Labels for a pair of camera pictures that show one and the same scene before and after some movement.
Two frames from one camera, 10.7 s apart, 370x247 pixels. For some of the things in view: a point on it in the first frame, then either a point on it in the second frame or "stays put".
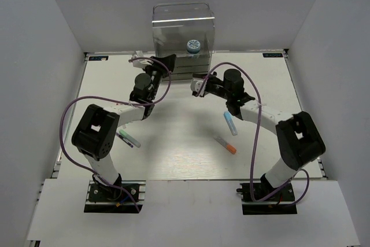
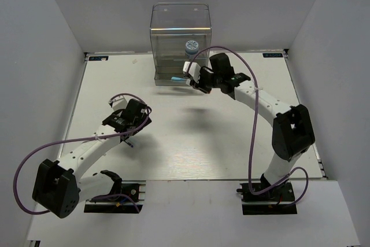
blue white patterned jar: x=193 y=46 stays put
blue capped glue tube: x=231 y=123 -> x=178 y=78
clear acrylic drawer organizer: x=186 y=30 stays put
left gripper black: x=169 y=62 -> x=140 y=121
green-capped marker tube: x=124 y=140 stays put
